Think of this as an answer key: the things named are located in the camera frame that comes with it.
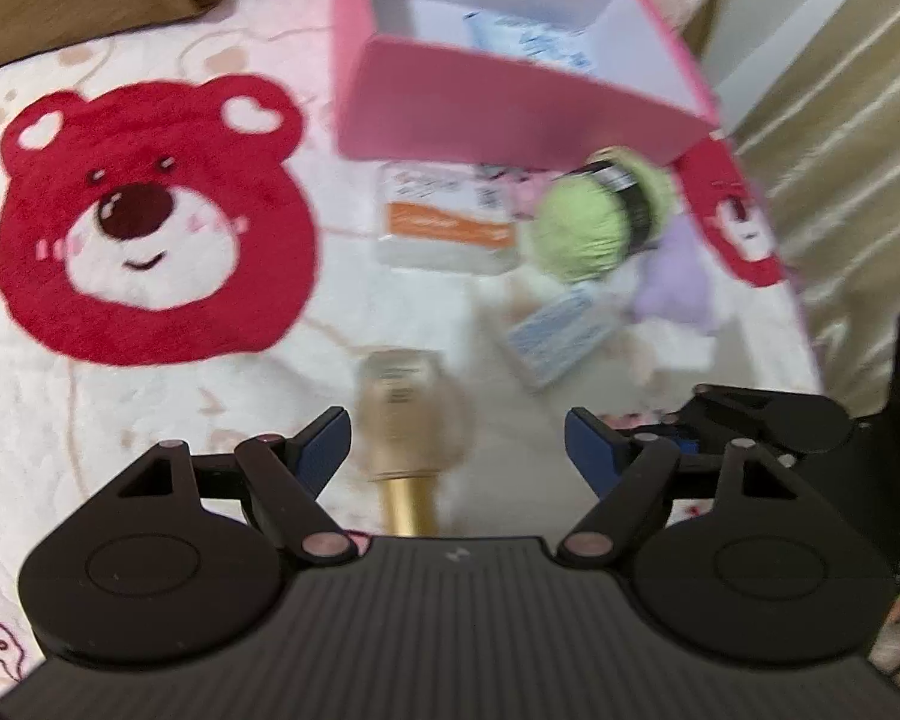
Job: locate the small pink packet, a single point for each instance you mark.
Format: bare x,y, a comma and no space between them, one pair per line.
511,191

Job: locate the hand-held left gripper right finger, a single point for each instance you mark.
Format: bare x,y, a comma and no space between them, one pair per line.
591,446

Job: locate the beige striped curtain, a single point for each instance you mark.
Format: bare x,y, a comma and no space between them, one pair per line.
832,165

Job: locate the purple plush toy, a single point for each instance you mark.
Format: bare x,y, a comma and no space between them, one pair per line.
675,285

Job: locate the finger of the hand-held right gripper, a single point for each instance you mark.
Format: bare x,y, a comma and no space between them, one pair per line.
765,411

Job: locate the pink cardboard box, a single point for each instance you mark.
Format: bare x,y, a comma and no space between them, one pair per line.
495,101

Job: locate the brown pillow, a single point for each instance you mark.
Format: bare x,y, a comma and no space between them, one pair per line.
52,0

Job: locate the gold microphone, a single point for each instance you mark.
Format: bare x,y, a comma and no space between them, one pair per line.
409,420

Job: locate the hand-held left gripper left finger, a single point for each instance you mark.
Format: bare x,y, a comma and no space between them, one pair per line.
322,448

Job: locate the green yarn ball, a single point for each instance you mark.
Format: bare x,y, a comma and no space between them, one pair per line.
577,229

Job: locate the white box with orange label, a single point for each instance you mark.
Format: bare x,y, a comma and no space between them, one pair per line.
442,229

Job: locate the small blue and white box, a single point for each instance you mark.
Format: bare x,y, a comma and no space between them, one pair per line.
559,334

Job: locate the red bear printed blanket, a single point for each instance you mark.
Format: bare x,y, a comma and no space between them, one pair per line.
157,240

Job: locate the blue and white packet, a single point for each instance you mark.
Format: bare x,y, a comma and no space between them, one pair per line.
529,37

